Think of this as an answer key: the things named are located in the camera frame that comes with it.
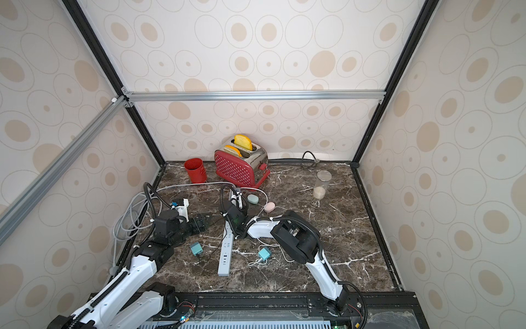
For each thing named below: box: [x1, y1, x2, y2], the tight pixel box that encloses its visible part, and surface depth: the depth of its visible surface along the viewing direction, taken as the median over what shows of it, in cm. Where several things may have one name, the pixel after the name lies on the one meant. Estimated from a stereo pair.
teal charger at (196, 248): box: [190, 241, 204, 256], surface depth 87 cm
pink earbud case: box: [264, 201, 276, 214], surface depth 101 cm
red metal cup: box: [183, 157, 208, 184], surface depth 110 cm
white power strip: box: [217, 220, 234, 277], surface depth 85 cm
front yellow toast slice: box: [223, 145, 243, 159], surface depth 99 cm
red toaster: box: [214, 137, 271, 189], surface depth 101 cm
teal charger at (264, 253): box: [258, 246, 272, 262], surface depth 86 cm
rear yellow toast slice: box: [233, 134, 253, 151], surface depth 105 cm
